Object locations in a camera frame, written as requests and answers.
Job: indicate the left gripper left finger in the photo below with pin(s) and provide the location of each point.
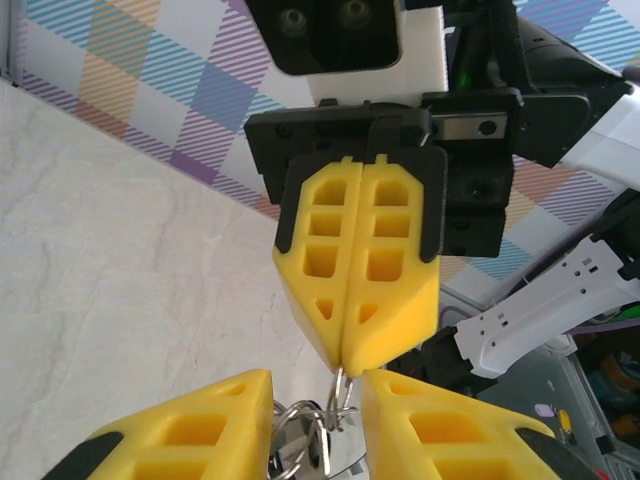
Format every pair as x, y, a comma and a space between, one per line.
190, 440

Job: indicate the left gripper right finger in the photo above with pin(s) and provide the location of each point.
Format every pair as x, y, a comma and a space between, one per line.
450, 440

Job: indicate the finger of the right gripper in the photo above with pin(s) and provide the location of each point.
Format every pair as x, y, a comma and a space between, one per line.
400, 310
300, 290

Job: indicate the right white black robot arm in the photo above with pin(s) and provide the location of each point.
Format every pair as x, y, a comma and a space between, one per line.
525, 310

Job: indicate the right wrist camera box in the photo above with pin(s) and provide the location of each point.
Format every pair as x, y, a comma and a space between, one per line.
325, 30

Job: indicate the aluminium corner post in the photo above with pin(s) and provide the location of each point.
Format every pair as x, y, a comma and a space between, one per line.
12, 35

